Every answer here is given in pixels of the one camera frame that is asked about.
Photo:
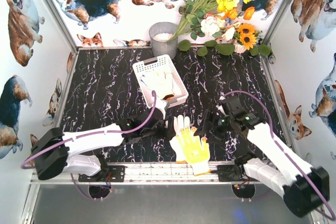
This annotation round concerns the beige knit glove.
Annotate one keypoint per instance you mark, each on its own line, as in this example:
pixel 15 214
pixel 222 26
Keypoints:
pixel 159 81

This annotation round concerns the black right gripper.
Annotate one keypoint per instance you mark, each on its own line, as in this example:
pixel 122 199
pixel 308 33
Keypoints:
pixel 210 125

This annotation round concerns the grey metal bucket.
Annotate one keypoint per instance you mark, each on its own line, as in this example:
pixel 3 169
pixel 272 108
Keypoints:
pixel 162 42

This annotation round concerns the artificial flower bouquet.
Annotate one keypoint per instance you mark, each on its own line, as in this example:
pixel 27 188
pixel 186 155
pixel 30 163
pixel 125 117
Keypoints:
pixel 226 22

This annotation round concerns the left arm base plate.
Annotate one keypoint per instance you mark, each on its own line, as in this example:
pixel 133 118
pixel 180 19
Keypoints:
pixel 113 173

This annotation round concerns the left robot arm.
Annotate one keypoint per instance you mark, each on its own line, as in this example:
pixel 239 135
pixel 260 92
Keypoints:
pixel 60 152

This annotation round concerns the white perforated storage basket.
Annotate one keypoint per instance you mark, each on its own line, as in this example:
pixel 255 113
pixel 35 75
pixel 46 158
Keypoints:
pixel 161 63

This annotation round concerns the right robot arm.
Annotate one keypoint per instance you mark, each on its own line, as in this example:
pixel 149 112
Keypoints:
pixel 303 187

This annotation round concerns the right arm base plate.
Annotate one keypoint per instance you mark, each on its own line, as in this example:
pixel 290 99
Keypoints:
pixel 229 173

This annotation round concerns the aluminium front rail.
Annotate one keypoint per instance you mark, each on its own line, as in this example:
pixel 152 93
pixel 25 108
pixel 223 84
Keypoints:
pixel 160 173

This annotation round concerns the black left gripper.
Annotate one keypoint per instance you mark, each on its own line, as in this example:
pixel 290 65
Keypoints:
pixel 163 126

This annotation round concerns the orange dotted glove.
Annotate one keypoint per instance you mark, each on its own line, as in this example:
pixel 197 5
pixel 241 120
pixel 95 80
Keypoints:
pixel 179 123
pixel 196 151

